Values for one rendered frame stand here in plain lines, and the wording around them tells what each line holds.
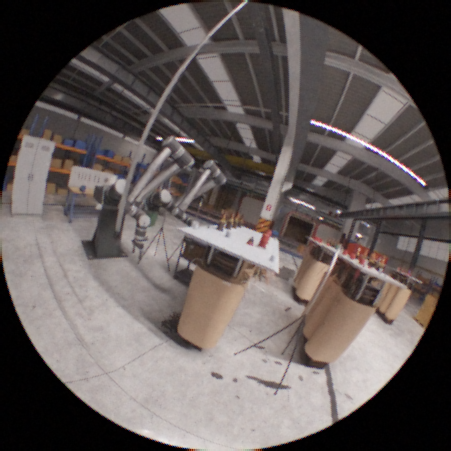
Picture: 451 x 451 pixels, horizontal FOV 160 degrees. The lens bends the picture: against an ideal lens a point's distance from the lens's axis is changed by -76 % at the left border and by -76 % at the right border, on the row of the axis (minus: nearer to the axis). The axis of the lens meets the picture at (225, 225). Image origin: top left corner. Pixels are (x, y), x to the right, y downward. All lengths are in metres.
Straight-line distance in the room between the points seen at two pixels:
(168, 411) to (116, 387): 0.48
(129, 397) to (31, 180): 4.62
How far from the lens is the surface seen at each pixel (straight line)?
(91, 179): 5.70
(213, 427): 1.73
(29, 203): 5.08
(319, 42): 3.45
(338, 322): 2.17
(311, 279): 3.90
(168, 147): 1.61
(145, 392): 1.73
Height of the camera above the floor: 1.65
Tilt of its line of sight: 8 degrees down
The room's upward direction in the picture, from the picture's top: 19 degrees clockwise
